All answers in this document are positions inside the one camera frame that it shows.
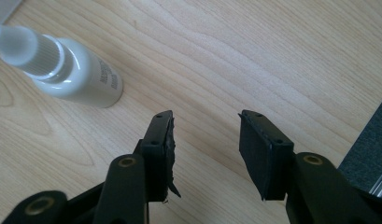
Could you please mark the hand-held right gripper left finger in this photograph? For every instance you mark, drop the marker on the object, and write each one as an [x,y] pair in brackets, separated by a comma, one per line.
[157,155]

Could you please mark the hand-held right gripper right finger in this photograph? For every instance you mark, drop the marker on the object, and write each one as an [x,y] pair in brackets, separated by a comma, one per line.
[263,155]

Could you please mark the metal floor rail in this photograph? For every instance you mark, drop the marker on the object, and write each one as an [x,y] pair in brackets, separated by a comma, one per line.
[381,186]

